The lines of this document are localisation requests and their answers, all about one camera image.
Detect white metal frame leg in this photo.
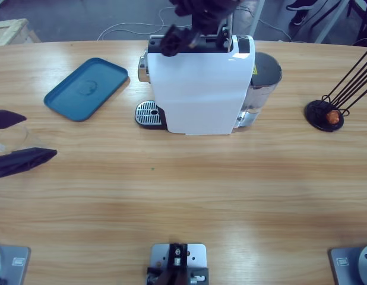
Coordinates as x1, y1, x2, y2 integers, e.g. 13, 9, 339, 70
314, 0, 350, 45

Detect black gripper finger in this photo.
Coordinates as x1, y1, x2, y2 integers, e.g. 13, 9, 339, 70
0, 147, 58, 181
0, 109, 27, 131

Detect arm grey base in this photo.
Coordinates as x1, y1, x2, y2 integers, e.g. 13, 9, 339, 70
328, 243, 367, 285
0, 243, 32, 285

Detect black chair frame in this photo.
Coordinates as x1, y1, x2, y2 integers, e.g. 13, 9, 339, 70
346, 0, 367, 36

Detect silver coffee machine lever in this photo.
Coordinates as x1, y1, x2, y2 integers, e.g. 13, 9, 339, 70
215, 11, 235, 55

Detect centre metal mount plate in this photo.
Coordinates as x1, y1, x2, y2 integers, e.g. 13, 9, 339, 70
145, 242, 210, 285

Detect wooden crate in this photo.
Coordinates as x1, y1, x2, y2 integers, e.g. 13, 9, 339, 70
0, 18, 42, 48

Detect orange coffee capsule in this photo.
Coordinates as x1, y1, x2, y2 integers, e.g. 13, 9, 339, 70
325, 109, 341, 125

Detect blue rectangular serving tray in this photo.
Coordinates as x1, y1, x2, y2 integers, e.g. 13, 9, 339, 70
43, 57, 130, 123

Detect clear drinking glass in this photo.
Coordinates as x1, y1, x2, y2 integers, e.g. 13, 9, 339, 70
0, 124, 52, 155

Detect white capsule coffee machine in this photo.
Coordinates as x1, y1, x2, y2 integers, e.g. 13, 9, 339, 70
137, 34, 256, 136

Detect white metal post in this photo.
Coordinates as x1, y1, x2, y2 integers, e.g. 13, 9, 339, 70
248, 0, 266, 37

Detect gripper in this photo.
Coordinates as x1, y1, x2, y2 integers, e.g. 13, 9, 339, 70
159, 0, 243, 58

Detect person with dark sneakers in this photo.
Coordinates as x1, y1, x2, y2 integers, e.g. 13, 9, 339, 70
286, 0, 312, 27

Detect white floor cable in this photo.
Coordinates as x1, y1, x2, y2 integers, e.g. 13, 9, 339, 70
97, 5, 292, 42

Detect water tank with black lid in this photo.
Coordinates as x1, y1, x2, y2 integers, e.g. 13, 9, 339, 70
244, 51, 283, 115

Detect black wire capsule holder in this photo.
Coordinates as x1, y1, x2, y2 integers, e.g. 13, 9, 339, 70
304, 49, 367, 133

